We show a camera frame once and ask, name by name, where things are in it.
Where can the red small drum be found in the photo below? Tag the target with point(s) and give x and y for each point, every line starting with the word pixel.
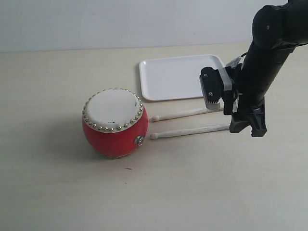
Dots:
pixel 115 122

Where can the wooden drumstick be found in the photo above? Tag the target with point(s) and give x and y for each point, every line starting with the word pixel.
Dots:
pixel 189 131
pixel 183 114

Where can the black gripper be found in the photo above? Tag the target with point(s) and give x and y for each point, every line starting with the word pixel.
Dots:
pixel 232 96

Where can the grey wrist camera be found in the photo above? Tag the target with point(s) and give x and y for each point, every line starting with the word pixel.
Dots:
pixel 213 83

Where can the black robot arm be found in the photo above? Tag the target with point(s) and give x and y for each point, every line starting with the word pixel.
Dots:
pixel 276 30

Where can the white rectangular tray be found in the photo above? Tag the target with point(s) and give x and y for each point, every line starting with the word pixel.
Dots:
pixel 174 78

